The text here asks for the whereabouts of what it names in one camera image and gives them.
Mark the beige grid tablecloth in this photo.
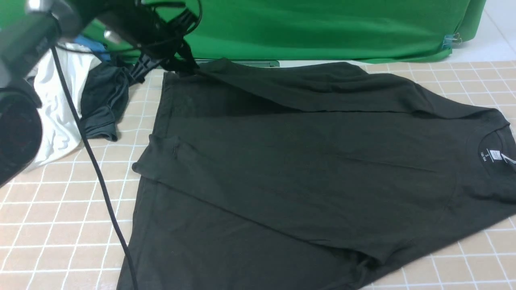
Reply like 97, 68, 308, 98
0, 60, 516, 290

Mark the dark teal crumpled shirt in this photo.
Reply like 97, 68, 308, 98
80, 58, 134, 142

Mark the green backdrop cloth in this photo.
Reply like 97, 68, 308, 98
0, 0, 487, 65

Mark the blue binder clip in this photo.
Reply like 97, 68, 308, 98
441, 33, 463, 50

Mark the gray metal rail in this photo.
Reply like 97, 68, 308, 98
196, 59, 281, 68

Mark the blue crumpled shirt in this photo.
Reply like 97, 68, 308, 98
74, 35, 111, 61

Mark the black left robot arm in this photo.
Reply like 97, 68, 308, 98
1, 0, 203, 185

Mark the dark gray long-sleeved shirt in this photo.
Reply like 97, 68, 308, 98
129, 59, 515, 290

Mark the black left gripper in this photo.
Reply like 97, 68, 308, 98
93, 0, 199, 75

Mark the white crumpled shirt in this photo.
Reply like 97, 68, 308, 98
24, 48, 101, 172

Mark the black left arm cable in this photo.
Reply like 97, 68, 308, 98
50, 44, 139, 290

